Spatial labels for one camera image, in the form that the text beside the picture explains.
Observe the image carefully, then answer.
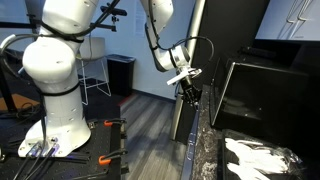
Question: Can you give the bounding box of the grey corrugated hose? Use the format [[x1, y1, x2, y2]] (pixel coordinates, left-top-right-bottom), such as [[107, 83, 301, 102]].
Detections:
[[0, 33, 39, 73]]

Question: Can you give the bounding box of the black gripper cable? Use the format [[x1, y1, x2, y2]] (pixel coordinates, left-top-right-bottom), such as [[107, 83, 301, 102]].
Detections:
[[156, 35, 215, 86]]

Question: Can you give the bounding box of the black glass microwave door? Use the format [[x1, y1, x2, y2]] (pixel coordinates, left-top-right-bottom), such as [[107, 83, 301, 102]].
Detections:
[[210, 57, 236, 127]]

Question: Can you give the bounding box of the black power strip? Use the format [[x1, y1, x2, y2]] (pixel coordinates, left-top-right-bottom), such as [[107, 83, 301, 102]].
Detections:
[[239, 45, 278, 61]]

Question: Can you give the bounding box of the white chair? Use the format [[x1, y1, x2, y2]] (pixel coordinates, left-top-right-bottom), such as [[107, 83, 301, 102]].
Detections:
[[75, 35, 113, 106]]

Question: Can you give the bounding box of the white lower cabinet door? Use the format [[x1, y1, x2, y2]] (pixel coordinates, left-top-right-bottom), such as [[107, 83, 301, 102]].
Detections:
[[179, 106, 201, 180]]

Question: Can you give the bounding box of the orange handled bar clamp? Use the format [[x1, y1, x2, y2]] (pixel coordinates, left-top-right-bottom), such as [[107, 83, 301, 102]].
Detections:
[[78, 148, 130, 180], [87, 117, 128, 130]]

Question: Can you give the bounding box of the black base cable bundle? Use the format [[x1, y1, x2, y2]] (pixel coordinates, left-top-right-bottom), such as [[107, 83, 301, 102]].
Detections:
[[11, 141, 59, 180]]

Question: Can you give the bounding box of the silver upper cabinet handle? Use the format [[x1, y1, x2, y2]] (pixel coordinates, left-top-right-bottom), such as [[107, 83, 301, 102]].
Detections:
[[285, 0, 301, 24], [297, 0, 316, 23]]

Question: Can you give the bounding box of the white cabinet door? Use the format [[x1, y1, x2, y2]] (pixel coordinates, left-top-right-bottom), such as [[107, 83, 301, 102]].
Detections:
[[255, 0, 299, 42], [293, 0, 320, 43], [179, 106, 201, 180]]

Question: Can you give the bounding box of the silver refrigerator handle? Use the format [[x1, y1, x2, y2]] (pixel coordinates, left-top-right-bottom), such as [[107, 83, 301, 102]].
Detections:
[[169, 0, 208, 141]]

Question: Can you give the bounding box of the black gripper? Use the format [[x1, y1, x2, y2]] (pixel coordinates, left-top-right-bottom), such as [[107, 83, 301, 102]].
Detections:
[[179, 74, 203, 106]]

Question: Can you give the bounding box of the black refrigerator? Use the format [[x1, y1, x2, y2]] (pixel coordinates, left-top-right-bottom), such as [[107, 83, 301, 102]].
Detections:
[[173, 0, 272, 145]]

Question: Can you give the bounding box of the black stereo camera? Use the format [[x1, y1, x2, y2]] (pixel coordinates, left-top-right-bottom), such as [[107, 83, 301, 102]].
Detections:
[[108, 6, 129, 18]]

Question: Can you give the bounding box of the black perforated mounting table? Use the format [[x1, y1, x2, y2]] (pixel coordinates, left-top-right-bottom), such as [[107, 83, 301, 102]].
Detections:
[[0, 117, 130, 180]]

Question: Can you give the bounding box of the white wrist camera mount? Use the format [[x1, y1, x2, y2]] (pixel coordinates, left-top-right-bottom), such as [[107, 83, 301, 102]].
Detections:
[[166, 66, 203, 86]]

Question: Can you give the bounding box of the black trash bin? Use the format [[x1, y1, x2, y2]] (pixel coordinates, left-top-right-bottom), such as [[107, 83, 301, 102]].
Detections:
[[105, 53, 137, 98]]

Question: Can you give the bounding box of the black camera boom bar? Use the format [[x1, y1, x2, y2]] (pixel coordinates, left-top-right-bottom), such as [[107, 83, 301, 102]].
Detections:
[[0, 21, 118, 33]]

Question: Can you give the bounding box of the white upper cabinet door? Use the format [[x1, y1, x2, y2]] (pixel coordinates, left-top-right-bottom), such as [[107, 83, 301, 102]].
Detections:
[[255, 0, 299, 42], [293, 0, 320, 43]]

